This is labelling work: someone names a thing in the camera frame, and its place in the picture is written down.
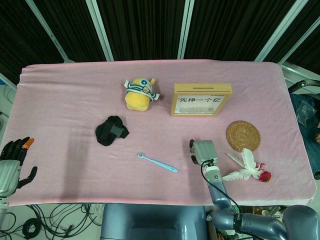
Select clear plastic bag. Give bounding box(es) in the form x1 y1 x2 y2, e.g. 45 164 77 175
296 97 316 126

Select wooden framed sign box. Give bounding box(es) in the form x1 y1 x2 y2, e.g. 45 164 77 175
170 83 233 117

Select blue-grey robot torso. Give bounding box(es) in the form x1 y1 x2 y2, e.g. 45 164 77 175
100 203 210 240

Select black elastic strap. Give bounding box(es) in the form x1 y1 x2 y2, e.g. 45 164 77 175
94 115 130 147

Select white aluminium partition post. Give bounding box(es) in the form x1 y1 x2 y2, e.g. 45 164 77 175
24 0 76 63
254 0 302 63
279 18 320 66
177 0 195 60
85 0 115 62

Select cluttered box of supplies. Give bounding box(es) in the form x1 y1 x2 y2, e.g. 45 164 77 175
252 205 287 219

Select black floor cables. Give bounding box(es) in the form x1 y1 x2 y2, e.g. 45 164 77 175
4 203 105 240

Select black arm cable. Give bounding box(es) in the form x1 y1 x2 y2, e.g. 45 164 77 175
200 161 241 213

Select pink table cloth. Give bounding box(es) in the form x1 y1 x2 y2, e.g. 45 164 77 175
4 60 316 207

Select round woven rattan coaster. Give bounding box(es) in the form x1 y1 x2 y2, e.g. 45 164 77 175
226 120 261 153

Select light blue toothbrush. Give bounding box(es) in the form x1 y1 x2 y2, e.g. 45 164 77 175
137 152 179 173

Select black curved tube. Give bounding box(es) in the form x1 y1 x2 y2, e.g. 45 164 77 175
287 79 320 95

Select white feather shuttlecock red base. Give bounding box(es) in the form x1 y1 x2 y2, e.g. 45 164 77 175
221 148 273 184

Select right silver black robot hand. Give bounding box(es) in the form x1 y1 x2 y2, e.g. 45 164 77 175
189 139 218 166

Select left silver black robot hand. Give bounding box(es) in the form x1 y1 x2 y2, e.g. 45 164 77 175
0 136 38 197

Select yellow plush toy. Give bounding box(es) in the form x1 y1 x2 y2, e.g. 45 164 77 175
124 77 161 112

